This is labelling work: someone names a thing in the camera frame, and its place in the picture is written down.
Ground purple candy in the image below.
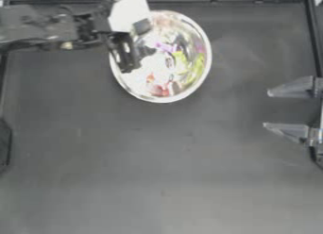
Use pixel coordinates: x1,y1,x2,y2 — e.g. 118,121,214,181
153,41,180,55

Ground green candy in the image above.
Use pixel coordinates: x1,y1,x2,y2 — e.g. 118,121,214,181
172,50,190,75

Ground red candy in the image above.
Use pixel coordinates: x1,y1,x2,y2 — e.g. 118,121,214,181
144,73,173,98

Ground steel bowl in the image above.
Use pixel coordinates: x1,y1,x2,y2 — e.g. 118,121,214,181
106,8,213,104

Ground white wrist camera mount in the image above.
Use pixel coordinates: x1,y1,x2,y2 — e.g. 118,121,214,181
106,0,152,34

